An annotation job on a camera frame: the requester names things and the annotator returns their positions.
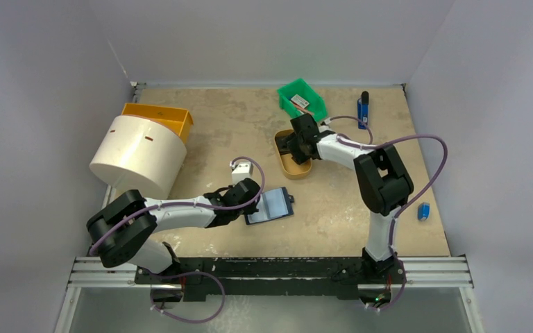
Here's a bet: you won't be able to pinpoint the green plastic bin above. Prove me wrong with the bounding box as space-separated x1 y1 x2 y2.
277 78 328 121

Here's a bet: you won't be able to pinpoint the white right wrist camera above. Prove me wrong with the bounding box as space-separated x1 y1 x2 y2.
319 118 331 132

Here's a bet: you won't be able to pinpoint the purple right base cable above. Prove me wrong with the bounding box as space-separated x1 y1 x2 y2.
363 259 409 314

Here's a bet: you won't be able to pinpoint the small blue eraser block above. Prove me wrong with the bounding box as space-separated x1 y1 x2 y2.
417 202 430 221

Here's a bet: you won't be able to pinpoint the white cylindrical container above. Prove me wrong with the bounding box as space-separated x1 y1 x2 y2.
89 115 187 199

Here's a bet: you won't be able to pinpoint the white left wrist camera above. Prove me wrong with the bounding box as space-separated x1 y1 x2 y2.
231 162 253 185

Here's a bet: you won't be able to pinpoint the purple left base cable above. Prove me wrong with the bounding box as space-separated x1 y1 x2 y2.
149 270 228 325

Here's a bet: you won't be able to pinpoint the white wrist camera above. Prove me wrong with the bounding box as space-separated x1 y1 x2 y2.
231 162 253 185
319 118 331 132

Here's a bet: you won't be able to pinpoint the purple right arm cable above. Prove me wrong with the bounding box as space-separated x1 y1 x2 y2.
323 114 448 258

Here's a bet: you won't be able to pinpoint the tan oval plastic tray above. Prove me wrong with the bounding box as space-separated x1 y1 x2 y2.
274 129 312 180

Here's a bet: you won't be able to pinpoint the black VIP credit cards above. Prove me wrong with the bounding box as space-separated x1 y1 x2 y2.
276 137 291 155

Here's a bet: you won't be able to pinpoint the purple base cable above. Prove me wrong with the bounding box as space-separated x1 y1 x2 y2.
363 259 409 314
149 270 228 325

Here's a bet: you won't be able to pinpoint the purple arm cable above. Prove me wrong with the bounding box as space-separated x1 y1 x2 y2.
89 156 267 257
323 114 448 258

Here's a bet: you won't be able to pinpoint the blue leather card holder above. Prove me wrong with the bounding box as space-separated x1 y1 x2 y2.
244 187 295 225

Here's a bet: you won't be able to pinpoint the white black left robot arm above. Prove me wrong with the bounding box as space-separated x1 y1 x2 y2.
86 178 262 284

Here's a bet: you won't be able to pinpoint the items inside green bin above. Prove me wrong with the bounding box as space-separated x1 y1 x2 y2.
289 94 312 114

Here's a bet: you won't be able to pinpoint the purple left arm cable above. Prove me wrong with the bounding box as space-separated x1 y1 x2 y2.
89 156 267 257

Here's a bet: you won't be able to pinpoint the blue stapler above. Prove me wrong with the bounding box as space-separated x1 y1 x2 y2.
357 91 369 130

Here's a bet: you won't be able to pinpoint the yellow wooden box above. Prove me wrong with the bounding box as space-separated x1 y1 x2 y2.
121 103 194 144

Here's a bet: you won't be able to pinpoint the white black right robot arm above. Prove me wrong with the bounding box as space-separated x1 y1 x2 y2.
285 114 414 282

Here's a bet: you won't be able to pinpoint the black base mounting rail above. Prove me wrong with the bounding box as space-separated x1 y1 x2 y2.
135 251 406 307

